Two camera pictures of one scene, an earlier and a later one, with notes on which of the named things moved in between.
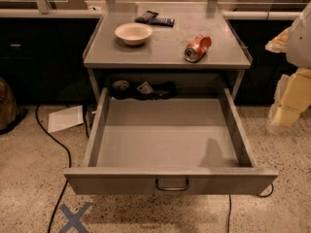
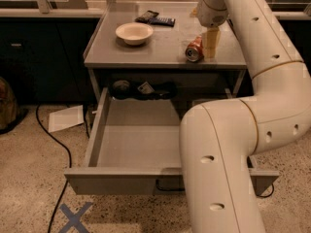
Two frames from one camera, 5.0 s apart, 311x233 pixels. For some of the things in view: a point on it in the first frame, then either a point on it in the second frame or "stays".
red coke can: x=197 y=47 stays
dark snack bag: x=146 y=17 stays
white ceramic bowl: x=133 y=34 stays
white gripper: x=300 y=44 to x=210 y=16
